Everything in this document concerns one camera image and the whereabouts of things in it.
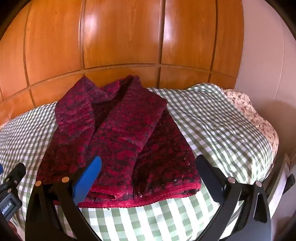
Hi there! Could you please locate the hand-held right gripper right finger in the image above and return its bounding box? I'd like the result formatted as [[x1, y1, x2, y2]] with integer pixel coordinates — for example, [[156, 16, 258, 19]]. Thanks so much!
[[195, 154, 272, 241]]

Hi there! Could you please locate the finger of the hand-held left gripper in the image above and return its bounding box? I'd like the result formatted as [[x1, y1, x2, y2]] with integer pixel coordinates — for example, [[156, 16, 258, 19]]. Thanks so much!
[[4, 162, 26, 187]]

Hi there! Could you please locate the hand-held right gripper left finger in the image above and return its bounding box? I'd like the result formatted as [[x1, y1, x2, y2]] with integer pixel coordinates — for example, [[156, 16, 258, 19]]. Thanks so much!
[[25, 156, 103, 241]]

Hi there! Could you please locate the dark red fleece garment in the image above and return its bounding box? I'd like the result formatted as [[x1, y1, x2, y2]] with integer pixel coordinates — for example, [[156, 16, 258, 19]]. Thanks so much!
[[37, 75, 201, 208]]

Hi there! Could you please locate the green checked bed sheet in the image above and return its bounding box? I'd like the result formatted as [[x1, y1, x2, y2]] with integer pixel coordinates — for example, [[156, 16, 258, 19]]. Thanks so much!
[[0, 83, 274, 241]]

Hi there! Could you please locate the floral bed cover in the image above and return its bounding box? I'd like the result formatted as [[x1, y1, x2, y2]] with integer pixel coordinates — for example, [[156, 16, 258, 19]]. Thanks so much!
[[223, 89, 279, 154]]

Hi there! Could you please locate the pale bed frame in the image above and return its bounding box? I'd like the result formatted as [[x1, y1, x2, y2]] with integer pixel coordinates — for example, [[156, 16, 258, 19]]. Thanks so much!
[[266, 153, 292, 209]]

